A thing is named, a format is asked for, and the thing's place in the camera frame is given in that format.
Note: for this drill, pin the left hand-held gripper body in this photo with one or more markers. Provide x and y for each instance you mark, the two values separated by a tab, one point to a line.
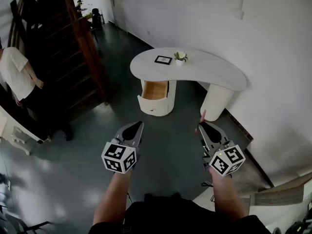
118	156

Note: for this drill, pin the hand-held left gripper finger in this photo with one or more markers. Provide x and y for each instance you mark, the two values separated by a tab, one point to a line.
140	138

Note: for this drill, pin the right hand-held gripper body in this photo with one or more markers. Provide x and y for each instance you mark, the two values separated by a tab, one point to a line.
226	160

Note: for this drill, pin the large white wooden drawer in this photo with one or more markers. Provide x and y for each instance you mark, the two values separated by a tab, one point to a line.
151	106

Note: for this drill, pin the person's right forearm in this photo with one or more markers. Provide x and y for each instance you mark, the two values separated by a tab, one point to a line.
226	196

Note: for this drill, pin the person's left forearm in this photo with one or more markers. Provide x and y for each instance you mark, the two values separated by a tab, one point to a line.
112	199

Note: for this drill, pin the white curved desk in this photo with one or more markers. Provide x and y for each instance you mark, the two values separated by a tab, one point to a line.
207	67

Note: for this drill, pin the person's black shoe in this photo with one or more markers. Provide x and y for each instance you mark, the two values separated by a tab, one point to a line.
176	195
150	196

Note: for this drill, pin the wooden step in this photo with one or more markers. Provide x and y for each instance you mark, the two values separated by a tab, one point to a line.
280	196

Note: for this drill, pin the white potted flower plant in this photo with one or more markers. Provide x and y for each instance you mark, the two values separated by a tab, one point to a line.
180	57

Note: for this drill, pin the person's black clothing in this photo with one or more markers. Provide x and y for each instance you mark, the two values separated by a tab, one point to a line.
170	218

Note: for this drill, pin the black bag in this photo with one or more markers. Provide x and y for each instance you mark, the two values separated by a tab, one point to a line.
299	225

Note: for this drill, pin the black metal chair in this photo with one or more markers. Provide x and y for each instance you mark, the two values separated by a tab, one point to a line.
31	227

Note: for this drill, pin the dark wooden staircase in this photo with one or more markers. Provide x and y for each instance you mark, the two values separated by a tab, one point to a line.
61	57

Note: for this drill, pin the small background table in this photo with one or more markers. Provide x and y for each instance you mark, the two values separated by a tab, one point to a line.
87	15

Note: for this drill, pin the white door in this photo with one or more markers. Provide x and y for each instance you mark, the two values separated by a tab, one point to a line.
118	4

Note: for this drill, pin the black picture frame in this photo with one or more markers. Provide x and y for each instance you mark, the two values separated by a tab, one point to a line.
163	59

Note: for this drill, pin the white wall box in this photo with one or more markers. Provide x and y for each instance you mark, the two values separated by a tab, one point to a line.
239	13

